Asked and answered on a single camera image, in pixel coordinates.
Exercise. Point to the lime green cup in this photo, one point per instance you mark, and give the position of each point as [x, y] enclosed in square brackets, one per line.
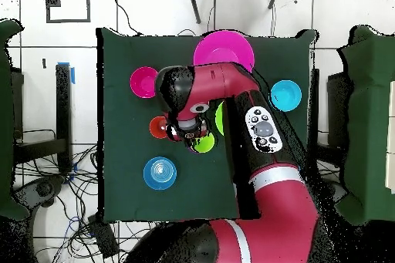
[205, 144]

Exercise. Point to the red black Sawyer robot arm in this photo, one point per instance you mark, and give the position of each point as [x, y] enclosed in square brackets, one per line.
[278, 213]

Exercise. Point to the orange cup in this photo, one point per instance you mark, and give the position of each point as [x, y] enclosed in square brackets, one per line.
[157, 127]

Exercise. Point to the large green bowl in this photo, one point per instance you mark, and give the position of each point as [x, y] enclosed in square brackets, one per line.
[219, 118]

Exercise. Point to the medium blue bowl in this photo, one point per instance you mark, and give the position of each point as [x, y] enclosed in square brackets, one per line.
[160, 173]

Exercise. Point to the small red-pink bowl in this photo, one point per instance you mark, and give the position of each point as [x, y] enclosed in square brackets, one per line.
[142, 82]

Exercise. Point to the dark green table cloth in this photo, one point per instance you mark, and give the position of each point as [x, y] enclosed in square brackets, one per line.
[123, 170]

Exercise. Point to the large pink bowl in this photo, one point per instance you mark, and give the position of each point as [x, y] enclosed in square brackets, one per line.
[223, 44]

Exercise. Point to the small light blue bowl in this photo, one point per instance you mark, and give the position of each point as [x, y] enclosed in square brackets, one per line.
[287, 95]

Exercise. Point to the black power box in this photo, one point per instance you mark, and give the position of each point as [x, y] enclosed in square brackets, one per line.
[103, 235]

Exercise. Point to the black wheel base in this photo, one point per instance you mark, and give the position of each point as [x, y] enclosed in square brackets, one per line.
[330, 190]
[43, 189]

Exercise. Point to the green covered side table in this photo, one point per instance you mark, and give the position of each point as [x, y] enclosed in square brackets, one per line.
[370, 121]
[6, 121]

